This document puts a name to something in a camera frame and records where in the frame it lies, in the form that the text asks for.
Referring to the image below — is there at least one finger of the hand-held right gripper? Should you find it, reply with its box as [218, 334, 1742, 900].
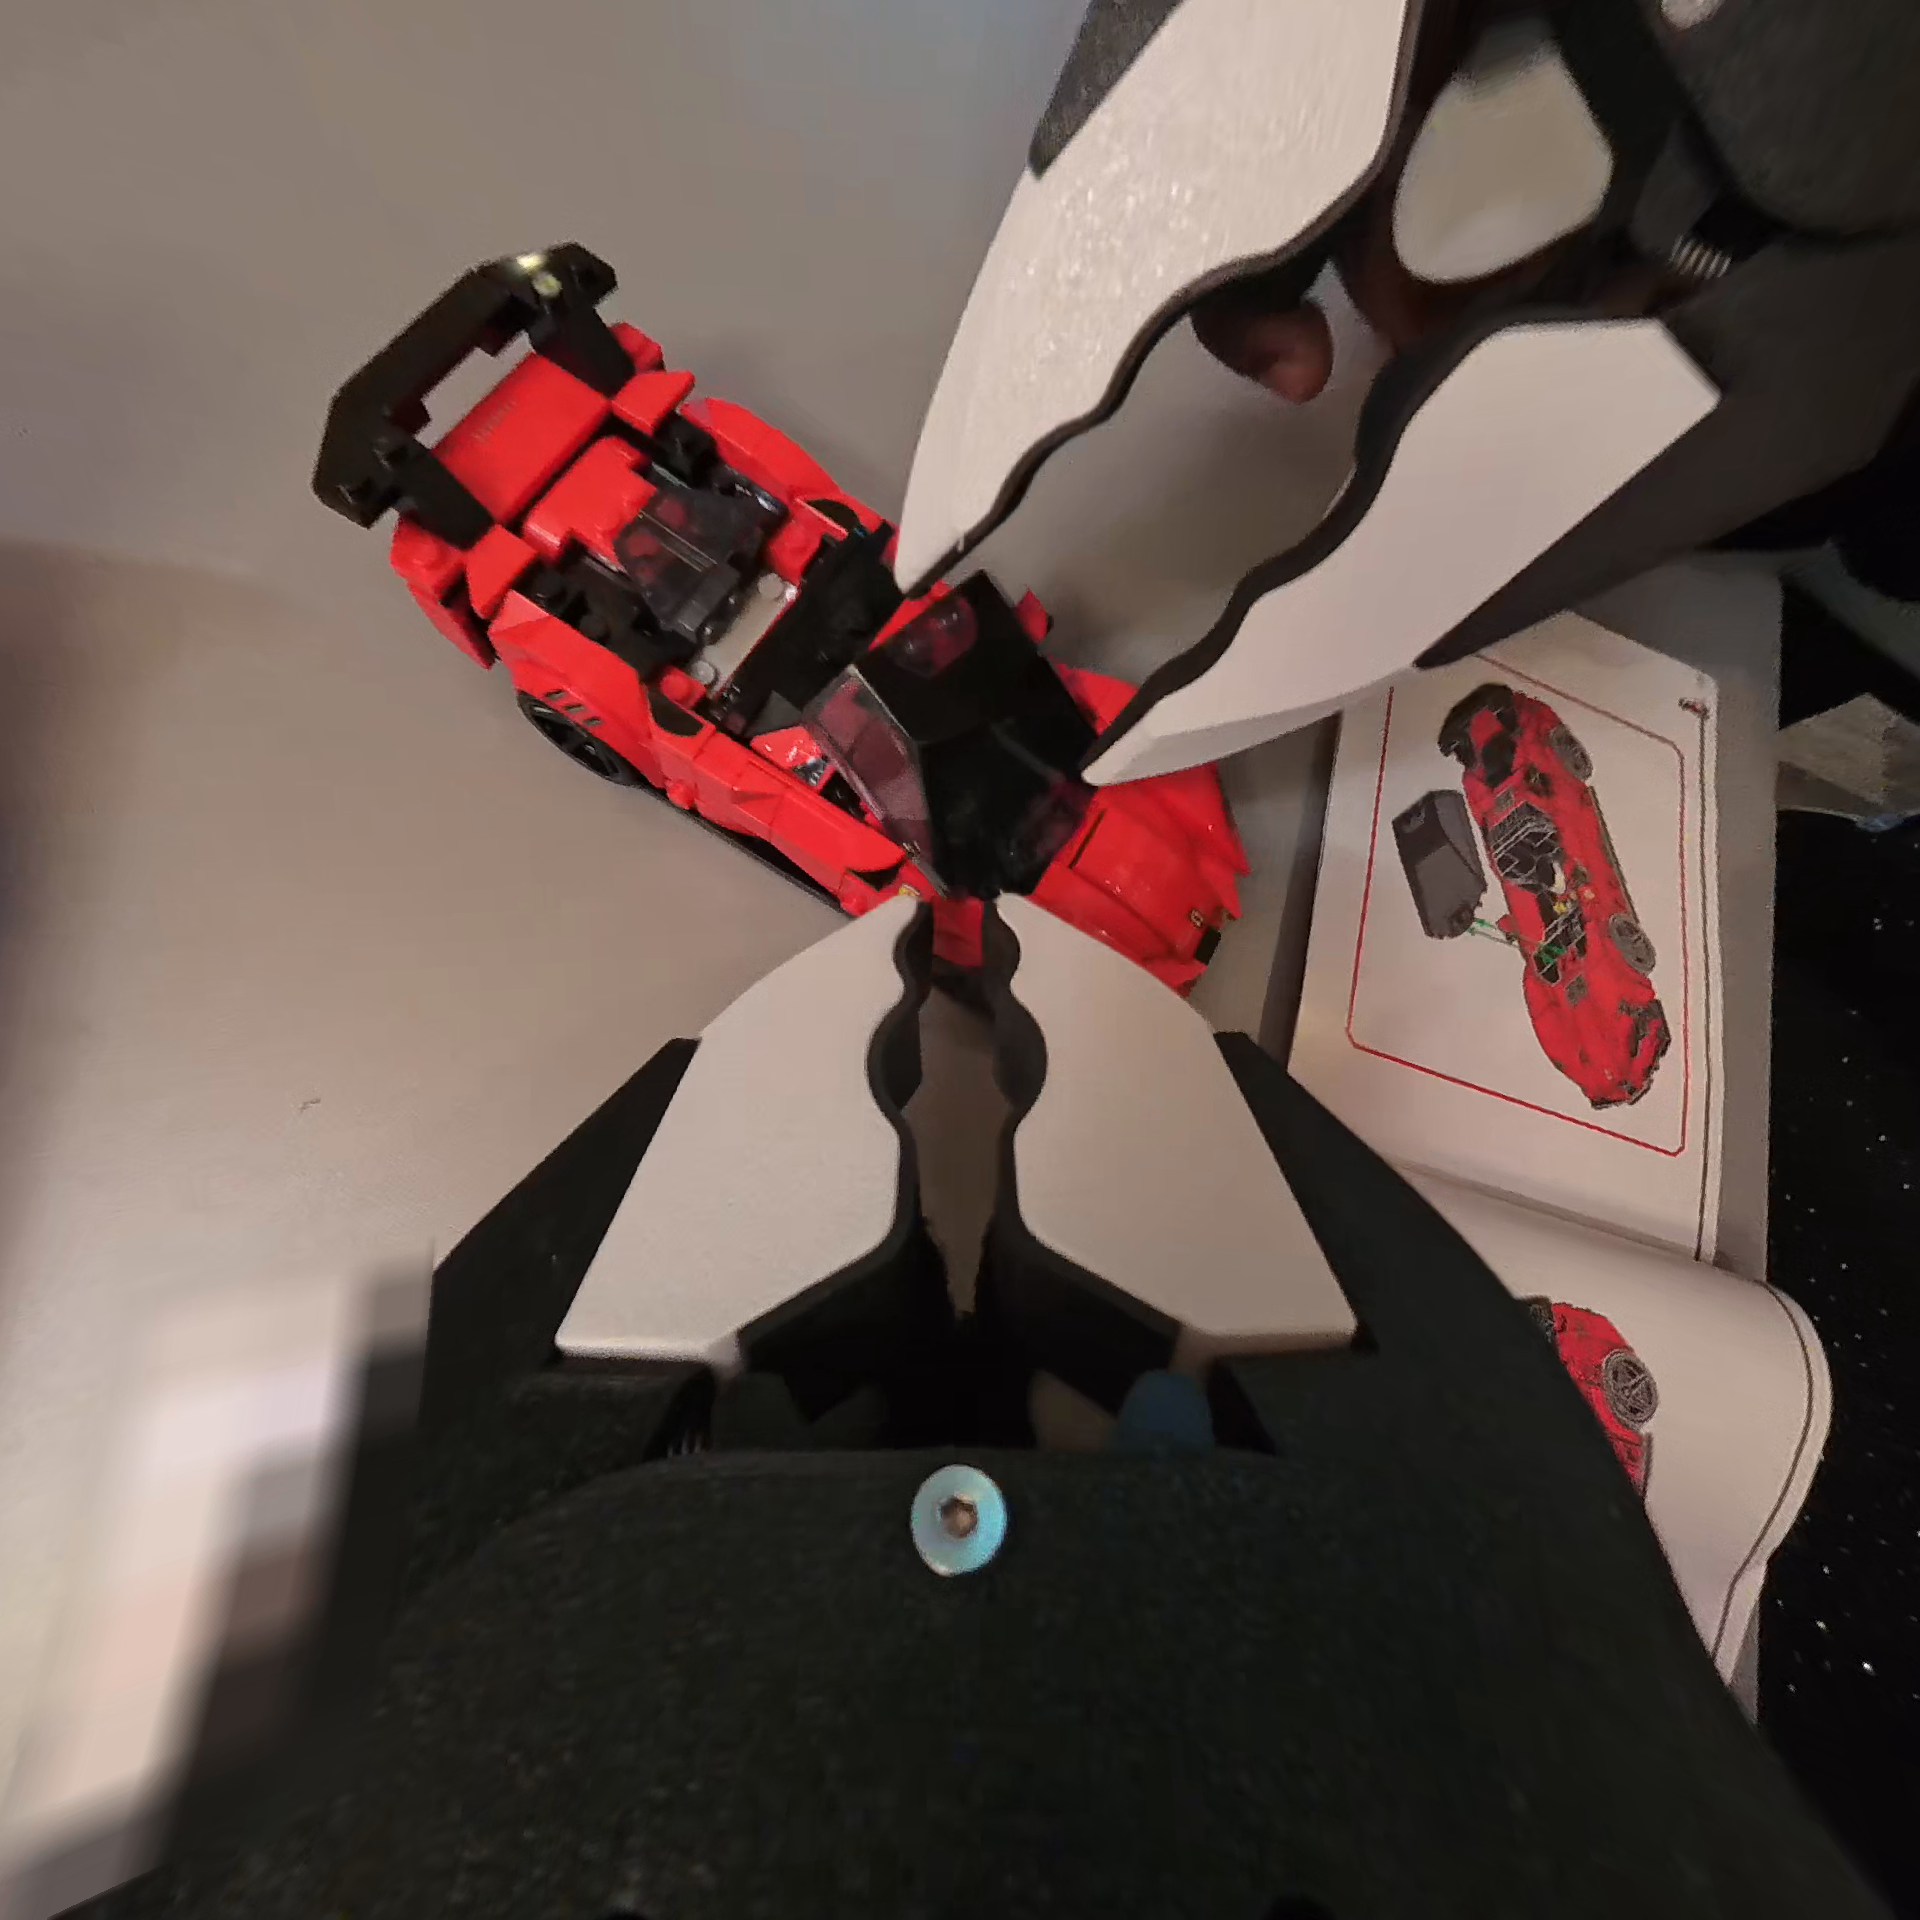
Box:
[895, 0, 1426, 601]
[1081, 319, 1722, 793]

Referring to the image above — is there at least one red lego car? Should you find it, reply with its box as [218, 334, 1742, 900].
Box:
[311, 243, 1255, 999]

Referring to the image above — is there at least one person's right hand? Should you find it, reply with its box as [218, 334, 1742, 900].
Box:
[1192, 277, 1335, 407]

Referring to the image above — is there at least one lego instruction booklet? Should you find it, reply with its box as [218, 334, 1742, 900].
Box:
[1290, 606, 1836, 1687]

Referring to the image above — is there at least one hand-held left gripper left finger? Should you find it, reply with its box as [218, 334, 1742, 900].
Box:
[551, 899, 928, 1364]

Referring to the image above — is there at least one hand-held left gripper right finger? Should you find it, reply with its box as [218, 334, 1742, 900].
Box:
[982, 899, 1363, 1344]

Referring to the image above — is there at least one dark transparent lego canopy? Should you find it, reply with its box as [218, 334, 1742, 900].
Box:
[750, 530, 1101, 906]

